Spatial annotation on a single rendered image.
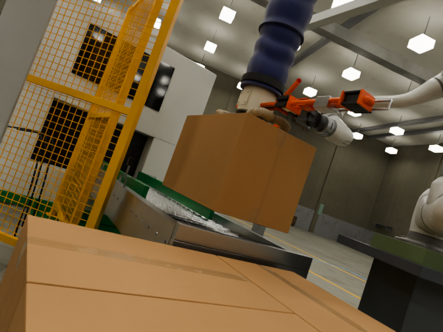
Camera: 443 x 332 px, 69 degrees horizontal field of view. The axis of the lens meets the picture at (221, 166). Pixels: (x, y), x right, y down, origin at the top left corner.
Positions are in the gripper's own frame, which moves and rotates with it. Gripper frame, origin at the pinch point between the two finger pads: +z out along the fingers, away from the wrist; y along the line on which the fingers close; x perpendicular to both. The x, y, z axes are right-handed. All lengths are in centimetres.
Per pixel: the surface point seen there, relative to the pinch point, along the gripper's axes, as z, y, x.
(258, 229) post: -47, 60, 47
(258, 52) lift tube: 9.4, -24.7, 25.3
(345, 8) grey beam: -157, -193, 156
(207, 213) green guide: -20, 62, 68
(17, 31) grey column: 104, 10, 59
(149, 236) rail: 36, 71, 11
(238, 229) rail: -29, 63, 44
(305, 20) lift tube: -3.8, -47.0, 15.2
